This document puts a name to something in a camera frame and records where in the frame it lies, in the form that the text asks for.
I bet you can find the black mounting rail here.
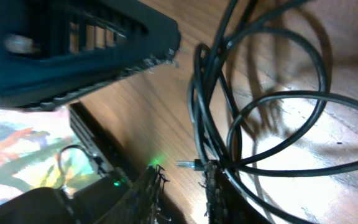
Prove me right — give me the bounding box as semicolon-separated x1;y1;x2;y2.
68;103;139;185

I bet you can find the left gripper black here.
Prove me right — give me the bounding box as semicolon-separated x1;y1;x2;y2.
0;0;181;111

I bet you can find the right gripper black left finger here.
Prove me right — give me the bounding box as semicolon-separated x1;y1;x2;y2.
95;165;168;224

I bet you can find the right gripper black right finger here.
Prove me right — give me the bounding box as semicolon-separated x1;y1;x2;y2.
204;161;269;224

